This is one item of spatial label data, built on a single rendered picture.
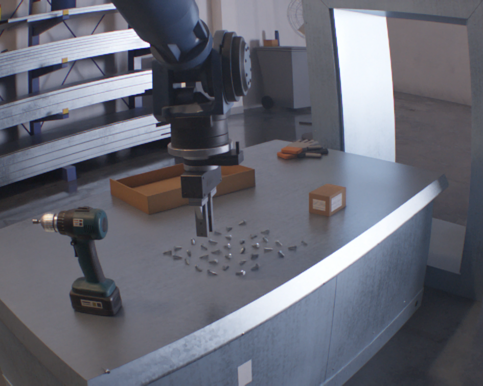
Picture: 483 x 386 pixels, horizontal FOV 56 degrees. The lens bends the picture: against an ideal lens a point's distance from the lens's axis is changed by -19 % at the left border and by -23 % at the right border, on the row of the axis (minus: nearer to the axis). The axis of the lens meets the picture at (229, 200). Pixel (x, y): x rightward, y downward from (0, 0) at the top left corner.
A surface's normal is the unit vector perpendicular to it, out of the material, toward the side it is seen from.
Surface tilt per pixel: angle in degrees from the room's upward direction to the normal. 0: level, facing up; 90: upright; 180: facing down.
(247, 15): 90
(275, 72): 94
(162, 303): 0
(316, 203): 90
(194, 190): 90
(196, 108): 35
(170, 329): 0
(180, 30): 137
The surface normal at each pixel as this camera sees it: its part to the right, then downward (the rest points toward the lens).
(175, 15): 0.63, 0.74
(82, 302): -0.15, 0.32
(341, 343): 0.73, 0.18
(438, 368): -0.05, -0.95
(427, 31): -0.72, 0.25
